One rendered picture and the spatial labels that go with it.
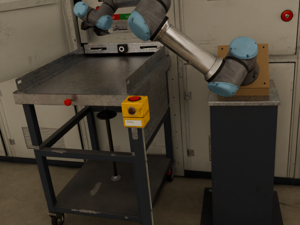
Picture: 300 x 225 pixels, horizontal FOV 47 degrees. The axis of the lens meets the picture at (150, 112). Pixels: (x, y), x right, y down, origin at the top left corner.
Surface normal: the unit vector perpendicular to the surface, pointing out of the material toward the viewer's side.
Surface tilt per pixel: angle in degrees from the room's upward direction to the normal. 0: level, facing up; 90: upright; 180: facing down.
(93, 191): 0
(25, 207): 0
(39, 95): 90
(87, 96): 90
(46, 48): 90
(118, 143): 90
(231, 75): 64
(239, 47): 39
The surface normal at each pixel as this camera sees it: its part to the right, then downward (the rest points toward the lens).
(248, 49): -0.15, -0.47
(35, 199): -0.09, -0.92
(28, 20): 0.80, 0.16
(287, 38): -0.28, 0.39
